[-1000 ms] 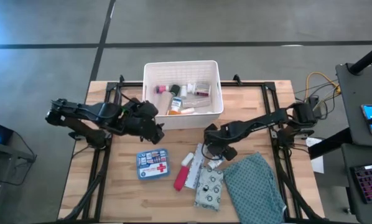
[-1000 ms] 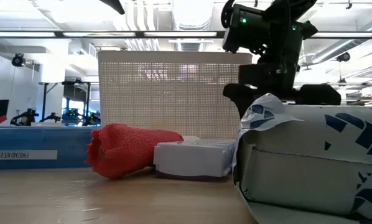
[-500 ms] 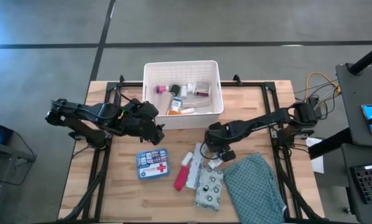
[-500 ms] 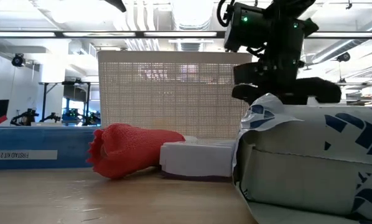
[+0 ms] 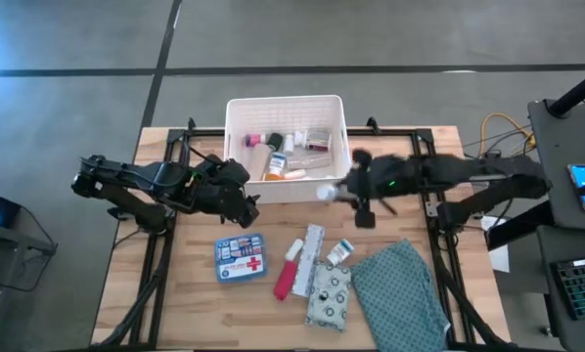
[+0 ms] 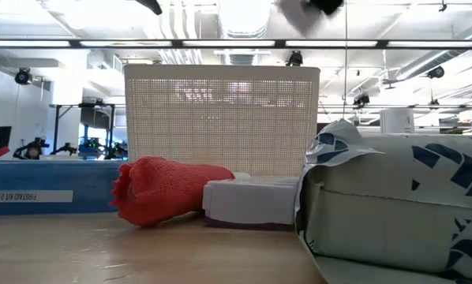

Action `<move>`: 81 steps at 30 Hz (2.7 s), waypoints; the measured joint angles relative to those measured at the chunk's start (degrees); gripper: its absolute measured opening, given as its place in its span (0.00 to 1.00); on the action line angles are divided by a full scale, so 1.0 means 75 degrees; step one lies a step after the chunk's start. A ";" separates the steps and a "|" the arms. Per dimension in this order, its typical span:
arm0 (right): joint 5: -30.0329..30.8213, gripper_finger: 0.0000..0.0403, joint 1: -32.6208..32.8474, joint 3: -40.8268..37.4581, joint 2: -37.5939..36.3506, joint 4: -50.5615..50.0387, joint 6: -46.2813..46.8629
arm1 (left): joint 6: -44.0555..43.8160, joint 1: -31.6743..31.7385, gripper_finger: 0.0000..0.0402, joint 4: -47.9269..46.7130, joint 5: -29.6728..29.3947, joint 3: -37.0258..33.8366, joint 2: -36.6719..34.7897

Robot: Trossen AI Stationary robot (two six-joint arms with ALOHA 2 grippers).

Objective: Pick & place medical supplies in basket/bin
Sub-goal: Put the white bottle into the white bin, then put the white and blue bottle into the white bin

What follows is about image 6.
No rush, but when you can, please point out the red mesh bandage roll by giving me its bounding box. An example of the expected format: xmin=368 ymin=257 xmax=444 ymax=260
xmin=109 ymin=155 xmax=237 ymax=229

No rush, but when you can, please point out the blue first aid kit box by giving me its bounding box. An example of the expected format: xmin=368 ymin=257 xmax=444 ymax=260
xmin=0 ymin=159 xmax=128 ymax=217

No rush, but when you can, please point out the long white plastic box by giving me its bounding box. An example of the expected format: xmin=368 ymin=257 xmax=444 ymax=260
xmin=200 ymin=172 xmax=301 ymax=232

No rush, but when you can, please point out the white blue-patterned pouch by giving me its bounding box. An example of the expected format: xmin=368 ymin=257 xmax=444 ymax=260
xmin=294 ymin=118 xmax=472 ymax=284

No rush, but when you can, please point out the white perforated plastic basket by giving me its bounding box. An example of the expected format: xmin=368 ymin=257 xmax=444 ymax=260
xmin=123 ymin=64 xmax=322 ymax=177

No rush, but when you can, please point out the thin vertical pole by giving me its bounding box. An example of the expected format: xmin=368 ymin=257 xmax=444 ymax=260
xmin=343 ymin=0 xmax=350 ymax=124

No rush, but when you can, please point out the black ceiling spotlight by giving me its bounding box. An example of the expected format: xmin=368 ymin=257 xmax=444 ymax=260
xmin=425 ymin=65 xmax=446 ymax=80
xmin=13 ymin=67 xmax=34 ymax=86
xmin=352 ymin=92 xmax=372 ymax=108

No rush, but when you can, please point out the white cylindrical container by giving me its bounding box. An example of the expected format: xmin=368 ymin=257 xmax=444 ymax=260
xmin=379 ymin=106 xmax=416 ymax=136

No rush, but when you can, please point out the black clamp under rail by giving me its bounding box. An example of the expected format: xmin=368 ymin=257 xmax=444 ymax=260
xmin=286 ymin=50 xmax=305 ymax=68

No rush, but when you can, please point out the black horizontal overhead rail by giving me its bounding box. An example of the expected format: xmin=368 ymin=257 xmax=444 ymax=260
xmin=0 ymin=38 xmax=472 ymax=50

